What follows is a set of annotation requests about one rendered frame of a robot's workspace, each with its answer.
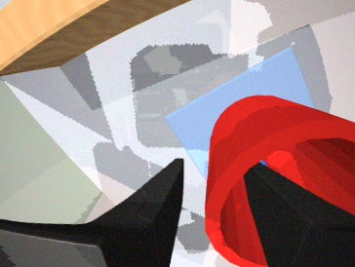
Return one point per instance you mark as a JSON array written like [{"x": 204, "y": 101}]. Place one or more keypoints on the red cup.
[{"x": 314, "y": 149}]

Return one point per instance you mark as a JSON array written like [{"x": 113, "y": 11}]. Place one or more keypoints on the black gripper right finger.
[{"x": 296, "y": 228}]

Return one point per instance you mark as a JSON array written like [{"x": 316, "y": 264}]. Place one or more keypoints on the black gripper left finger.
[{"x": 139, "y": 232}]

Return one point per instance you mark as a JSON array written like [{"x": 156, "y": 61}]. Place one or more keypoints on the tan wooden block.
[{"x": 35, "y": 34}]

